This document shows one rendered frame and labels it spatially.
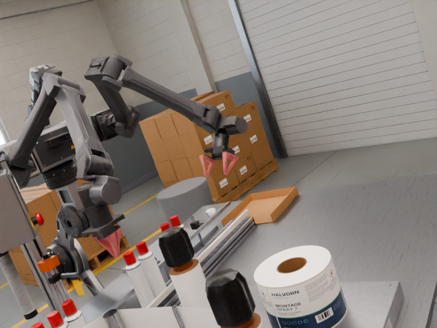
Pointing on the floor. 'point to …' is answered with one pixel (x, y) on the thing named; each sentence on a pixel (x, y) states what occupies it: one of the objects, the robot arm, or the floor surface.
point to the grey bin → (185, 198)
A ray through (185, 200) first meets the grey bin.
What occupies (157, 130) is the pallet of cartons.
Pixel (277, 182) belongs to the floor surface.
